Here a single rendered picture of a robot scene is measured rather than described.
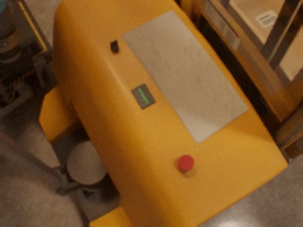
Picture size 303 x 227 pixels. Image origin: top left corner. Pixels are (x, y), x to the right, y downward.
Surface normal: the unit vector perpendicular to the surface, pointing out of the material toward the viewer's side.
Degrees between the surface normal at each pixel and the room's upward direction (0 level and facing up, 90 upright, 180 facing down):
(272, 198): 0
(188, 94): 0
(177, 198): 14
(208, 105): 0
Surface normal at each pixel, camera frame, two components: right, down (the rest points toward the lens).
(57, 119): -0.33, -0.18
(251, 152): -0.01, -0.37
